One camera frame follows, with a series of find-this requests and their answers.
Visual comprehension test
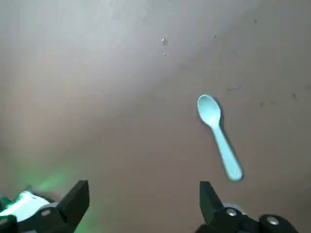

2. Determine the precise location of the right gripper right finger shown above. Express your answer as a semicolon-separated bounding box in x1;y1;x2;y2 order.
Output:
194;181;300;233

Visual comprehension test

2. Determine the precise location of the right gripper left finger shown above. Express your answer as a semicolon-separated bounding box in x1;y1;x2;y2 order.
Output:
0;180;90;233

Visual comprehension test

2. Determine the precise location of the small pale mint spoon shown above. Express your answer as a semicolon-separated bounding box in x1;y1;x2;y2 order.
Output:
196;94;243;182

